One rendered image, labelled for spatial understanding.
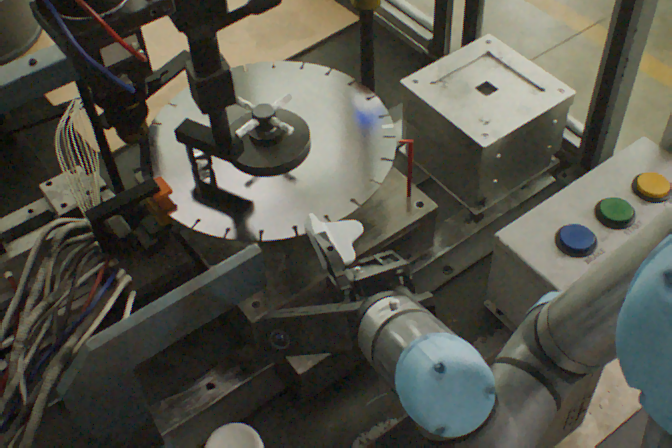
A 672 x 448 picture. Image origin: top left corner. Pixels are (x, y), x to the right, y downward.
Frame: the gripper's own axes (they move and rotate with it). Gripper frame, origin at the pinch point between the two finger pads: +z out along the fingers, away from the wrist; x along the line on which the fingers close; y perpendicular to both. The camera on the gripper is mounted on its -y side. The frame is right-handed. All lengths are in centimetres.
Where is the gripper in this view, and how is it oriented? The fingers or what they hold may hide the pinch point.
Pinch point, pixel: (317, 274)
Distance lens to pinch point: 98.6
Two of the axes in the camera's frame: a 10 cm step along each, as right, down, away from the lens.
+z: -2.9, -2.1, 9.3
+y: 9.3, -2.9, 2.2
